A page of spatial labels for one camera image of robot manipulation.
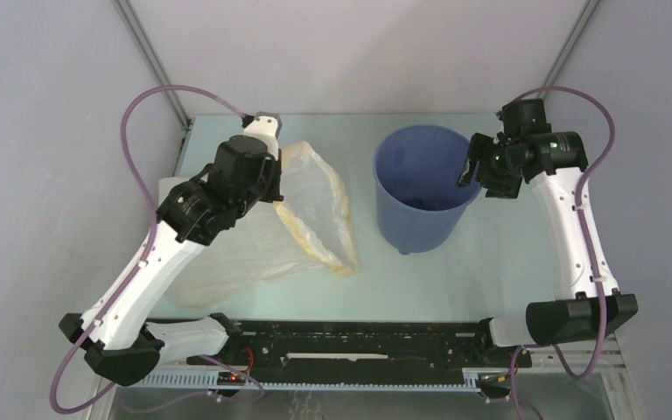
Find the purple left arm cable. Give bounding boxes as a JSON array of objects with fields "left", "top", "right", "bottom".
[{"left": 49, "top": 85, "right": 266, "bottom": 416}]

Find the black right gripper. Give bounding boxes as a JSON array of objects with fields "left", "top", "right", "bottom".
[{"left": 454, "top": 132, "right": 523, "bottom": 200}]

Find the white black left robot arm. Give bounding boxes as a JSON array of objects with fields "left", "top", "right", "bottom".
[{"left": 59, "top": 134, "right": 283, "bottom": 386}]

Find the right aluminium frame post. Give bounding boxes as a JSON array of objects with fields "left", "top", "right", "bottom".
[{"left": 542, "top": 0, "right": 604, "bottom": 87}]

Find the blue plastic trash bin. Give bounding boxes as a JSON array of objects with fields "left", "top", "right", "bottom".
[{"left": 373, "top": 124, "right": 480, "bottom": 255}]

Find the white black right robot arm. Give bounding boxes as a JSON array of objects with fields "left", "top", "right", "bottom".
[{"left": 457, "top": 99, "right": 638, "bottom": 366}]

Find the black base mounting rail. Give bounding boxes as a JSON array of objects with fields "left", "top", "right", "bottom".
[{"left": 214, "top": 320, "right": 532, "bottom": 385}]

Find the aluminium frame post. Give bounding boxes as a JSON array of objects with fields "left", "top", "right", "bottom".
[
  {"left": 111, "top": 0, "right": 192, "bottom": 130},
  {"left": 542, "top": 0, "right": 604, "bottom": 87}
]

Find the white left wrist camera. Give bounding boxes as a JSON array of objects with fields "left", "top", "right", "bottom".
[{"left": 241, "top": 113, "right": 283, "bottom": 158}]

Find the grey slotted cable duct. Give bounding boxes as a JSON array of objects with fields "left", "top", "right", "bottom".
[{"left": 130, "top": 369, "right": 509, "bottom": 393}]

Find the left aluminium frame post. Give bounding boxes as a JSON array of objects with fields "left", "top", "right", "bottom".
[{"left": 111, "top": 0, "right": 192, "bottom": 130}]

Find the translucent yellowish plastic trash bag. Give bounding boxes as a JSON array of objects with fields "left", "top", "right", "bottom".
[{"left": 164, "top": 142, "right": 359, "bottom": 309}]

